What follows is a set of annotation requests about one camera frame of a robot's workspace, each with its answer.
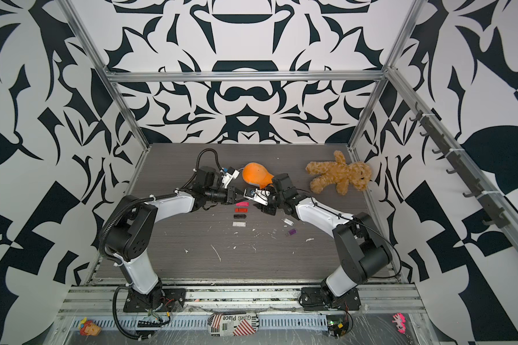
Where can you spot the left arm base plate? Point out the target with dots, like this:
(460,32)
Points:
(166,300)

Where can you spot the brown teddy bear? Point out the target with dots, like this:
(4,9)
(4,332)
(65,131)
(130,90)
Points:
(340,174)

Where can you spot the pink toy figure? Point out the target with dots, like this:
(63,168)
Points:
(400,322)

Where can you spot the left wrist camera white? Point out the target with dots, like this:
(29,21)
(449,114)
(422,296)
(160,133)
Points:
(228,175)

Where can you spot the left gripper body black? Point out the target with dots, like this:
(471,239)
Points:
(224,197)

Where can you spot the orange plush whale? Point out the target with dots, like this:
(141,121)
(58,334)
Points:
(257,175)

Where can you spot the small electronics board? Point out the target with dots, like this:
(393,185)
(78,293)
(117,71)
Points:
(338,326)

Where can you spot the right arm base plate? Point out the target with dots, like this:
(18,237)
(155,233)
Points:
(321,299)

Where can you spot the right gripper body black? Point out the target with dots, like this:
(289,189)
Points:
(275,200)

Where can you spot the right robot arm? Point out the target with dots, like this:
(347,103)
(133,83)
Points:
(362,251)

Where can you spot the black wall hook rack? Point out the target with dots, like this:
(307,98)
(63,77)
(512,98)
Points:
(463,166)

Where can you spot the red yellow toy figure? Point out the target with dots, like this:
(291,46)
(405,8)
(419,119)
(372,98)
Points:
(89,328)

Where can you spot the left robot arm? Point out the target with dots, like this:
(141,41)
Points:
(126,235)

